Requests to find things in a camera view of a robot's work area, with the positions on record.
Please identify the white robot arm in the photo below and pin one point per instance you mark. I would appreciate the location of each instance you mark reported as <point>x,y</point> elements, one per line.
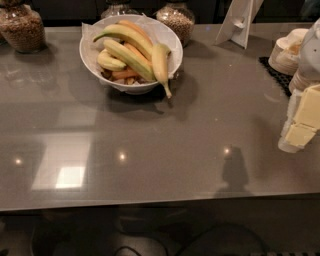
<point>309,66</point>

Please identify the white paper bowl liner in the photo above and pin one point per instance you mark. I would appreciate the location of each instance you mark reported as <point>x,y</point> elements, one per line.
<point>158,33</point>

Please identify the white ceramic bowl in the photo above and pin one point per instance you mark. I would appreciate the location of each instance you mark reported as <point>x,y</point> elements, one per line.
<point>131,53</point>

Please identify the long green-tipped top banana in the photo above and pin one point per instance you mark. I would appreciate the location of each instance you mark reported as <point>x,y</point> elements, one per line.
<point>128,34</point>

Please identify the short yellow left banana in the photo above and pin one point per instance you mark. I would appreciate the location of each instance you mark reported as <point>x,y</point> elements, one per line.
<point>107,61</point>

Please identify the stacked paper bowls lower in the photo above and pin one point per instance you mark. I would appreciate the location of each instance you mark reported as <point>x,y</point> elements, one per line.
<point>298,82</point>

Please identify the stacked paper bowls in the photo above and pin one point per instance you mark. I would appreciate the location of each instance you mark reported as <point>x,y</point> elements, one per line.
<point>298,82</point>
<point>284,56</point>

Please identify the black rubber mat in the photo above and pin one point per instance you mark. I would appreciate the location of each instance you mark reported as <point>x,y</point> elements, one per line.
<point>282,80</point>

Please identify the stacked paper bowls upper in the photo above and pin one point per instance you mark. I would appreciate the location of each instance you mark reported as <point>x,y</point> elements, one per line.
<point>284,56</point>

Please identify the white folded card stand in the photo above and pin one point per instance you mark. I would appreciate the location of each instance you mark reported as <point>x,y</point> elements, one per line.
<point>237,23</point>

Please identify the glass jar of grains right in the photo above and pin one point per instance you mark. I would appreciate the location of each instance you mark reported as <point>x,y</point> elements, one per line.
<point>176,15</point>

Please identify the orange carrot lower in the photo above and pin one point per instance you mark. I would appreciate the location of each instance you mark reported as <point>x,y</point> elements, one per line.
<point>117,75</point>

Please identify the orange carrot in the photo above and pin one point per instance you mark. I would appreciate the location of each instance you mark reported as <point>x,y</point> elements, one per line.
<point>117,75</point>
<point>135,27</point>

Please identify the orange carrot upper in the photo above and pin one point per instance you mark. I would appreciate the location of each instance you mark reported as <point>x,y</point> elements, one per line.
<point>135,27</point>

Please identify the glass jar centre back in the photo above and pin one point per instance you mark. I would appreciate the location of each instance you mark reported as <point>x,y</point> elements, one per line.
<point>118,7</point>

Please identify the glass jar of nuts left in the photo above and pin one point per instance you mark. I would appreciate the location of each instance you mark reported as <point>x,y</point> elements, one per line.
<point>21,26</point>

